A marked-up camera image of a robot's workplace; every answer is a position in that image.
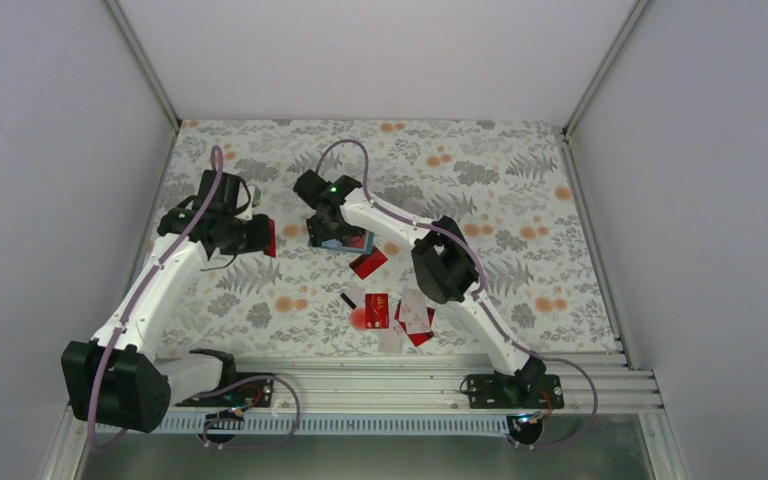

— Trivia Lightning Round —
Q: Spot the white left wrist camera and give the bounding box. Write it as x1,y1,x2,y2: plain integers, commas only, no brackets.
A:
237,186,262,221

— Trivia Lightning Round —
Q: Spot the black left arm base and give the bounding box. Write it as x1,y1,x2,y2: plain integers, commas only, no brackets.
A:
162,348,274,409

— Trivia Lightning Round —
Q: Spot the aluminium corner post right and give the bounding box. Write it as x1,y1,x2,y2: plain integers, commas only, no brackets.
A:
561,0,652,142

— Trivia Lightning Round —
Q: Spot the aluminium corner post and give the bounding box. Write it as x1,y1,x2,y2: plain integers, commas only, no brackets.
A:
102,0,181,133
561,0,652,142

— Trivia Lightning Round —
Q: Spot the aluminium rail frame front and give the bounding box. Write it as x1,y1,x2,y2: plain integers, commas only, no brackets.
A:
69,360,664,415

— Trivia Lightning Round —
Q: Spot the red VIP card face up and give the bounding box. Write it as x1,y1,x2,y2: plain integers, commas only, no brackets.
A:
364,293,390,330

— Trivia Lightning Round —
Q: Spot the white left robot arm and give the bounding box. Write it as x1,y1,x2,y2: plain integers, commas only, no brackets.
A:
61,170,275,433

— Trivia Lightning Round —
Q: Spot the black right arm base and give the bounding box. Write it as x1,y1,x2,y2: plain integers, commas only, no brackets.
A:
459,358,565,409

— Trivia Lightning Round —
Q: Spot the white card with red circle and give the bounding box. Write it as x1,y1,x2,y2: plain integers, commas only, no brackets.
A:
340,293,368,331

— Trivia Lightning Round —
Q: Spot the white VIP chip card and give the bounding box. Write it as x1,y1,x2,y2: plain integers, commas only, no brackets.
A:
401,288,427,328

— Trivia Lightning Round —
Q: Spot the aluminium corner post left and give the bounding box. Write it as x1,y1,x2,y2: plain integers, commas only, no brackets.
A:
102,0,181,133

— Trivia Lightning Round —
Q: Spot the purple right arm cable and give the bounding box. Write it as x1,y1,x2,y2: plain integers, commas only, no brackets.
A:
315,139,599,452

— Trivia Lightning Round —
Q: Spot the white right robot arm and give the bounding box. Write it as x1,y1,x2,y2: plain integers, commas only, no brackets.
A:
293,170,546,407

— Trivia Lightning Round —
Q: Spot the white cable duct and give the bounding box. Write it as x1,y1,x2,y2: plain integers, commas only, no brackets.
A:
89,413,514,437

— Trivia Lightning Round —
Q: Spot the white floral card on table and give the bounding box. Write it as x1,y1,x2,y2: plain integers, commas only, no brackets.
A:
401,198,424,216

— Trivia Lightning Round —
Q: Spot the blue leather card holder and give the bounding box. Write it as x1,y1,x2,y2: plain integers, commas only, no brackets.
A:
308,231,374,255

